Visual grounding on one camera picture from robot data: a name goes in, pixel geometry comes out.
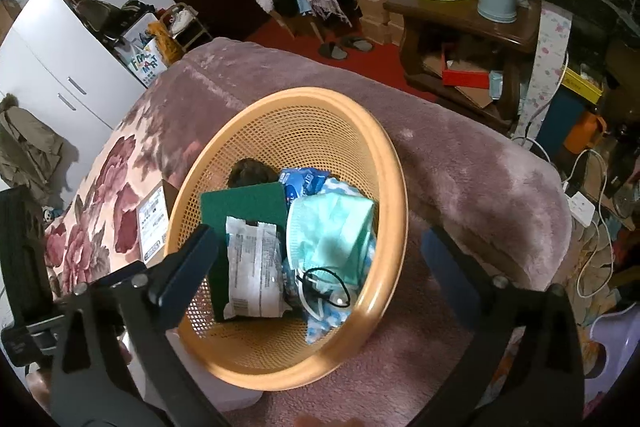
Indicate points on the blue white striped cloth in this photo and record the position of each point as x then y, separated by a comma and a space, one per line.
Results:
325, 322

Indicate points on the lilac plastic stool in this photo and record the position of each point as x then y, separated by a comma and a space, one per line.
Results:
607, 347

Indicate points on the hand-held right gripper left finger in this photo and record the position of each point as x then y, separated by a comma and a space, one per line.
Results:
190, 267

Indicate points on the black mesh hair net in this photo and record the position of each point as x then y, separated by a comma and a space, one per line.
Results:
250, 172

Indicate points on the green face mask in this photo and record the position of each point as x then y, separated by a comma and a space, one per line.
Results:
330, 232

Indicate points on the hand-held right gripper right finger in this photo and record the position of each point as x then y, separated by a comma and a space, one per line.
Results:
442, 267

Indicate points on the grey slipper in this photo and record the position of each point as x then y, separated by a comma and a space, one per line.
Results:
334, 51
357, 44

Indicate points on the mustard yellow cloth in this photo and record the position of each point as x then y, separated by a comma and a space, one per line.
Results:
162, 39

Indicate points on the printed shopping bag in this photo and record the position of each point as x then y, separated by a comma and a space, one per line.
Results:
145, 62

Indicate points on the white power strip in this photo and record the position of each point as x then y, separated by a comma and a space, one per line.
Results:
581, 207

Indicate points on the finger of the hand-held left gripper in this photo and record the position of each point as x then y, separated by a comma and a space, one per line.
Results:
117, 272

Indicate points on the green scouring pad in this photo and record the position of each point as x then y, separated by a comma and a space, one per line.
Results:
240, 207

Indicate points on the white wardrobe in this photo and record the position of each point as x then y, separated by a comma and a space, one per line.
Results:
60, 57

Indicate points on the yellow plastic basket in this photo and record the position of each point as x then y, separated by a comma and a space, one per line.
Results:
300, 132

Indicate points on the blue wet wipes pack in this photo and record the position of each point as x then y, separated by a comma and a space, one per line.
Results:
300, 182

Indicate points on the brown cardboard box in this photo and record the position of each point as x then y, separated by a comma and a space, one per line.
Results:
152, 222

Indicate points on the dark grey bag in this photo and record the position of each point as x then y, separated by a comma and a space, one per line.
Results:
100, 17

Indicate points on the floral printed cloth strip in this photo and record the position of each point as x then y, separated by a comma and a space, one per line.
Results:
542, 57

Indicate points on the black ribbed case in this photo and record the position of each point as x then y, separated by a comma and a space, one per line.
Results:
22, 247

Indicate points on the panda plush toy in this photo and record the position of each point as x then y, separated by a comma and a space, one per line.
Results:
47, 214

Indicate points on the flat red box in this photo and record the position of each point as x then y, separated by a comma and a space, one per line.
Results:
465, 79

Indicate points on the small cardboard carton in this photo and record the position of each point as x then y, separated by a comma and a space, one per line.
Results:
375, 17

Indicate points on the dark wooden side table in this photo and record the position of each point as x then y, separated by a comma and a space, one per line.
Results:
450, 14

